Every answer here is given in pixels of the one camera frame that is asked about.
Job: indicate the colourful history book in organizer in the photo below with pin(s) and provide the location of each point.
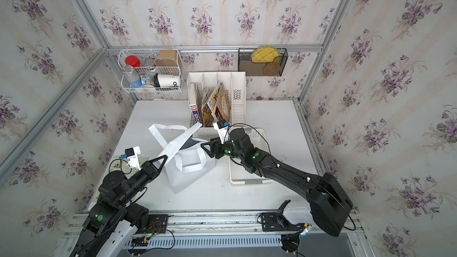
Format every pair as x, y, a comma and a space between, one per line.
222, 109

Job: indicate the clear plastic bottle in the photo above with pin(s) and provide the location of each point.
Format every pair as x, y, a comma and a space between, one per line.
132, 77

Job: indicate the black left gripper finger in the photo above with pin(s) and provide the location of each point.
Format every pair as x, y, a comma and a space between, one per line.
161, 163
151, 163

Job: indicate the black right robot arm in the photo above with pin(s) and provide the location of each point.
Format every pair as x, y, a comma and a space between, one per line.
330, 205

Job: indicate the brown woven round coaster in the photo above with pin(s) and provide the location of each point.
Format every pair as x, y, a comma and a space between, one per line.
272, 69

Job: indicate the white insulated delivery bag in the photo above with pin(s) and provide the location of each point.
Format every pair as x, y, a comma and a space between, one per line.
186, 160

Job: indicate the white black cup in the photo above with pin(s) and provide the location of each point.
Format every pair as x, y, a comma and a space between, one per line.
166, 81

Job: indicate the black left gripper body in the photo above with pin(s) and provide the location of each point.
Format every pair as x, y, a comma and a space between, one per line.
149, 175

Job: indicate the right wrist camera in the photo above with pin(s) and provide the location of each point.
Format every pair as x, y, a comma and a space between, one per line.
222, 128

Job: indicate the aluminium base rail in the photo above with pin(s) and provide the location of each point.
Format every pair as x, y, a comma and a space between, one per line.
213, 229

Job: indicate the red white thick book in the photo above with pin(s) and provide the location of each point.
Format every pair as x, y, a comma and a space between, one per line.
194, 102

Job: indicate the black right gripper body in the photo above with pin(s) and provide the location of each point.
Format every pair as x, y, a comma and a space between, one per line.
227, 149

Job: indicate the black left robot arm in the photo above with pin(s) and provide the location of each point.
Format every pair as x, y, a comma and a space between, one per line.
115, 218

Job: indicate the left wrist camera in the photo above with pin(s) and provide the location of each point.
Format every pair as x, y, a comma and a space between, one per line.
131, 156

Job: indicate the red lidded jar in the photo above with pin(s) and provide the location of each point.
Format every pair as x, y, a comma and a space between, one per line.
132, 61

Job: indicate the black mesh wall basket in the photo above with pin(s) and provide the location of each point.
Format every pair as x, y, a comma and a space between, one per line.
256, 69

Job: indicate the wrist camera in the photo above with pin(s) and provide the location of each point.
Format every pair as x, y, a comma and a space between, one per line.
131, 156
222, 128

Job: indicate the white wire wall basket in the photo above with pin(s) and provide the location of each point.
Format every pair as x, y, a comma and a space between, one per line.
148, 70

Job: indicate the white perforated file organizer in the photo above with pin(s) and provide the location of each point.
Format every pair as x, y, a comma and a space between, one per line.
235, 85

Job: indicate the yellow book in organizer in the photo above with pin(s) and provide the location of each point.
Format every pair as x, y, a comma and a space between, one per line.
209, 105

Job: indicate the green children's history book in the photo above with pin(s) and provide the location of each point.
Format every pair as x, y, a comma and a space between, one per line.
116, 164

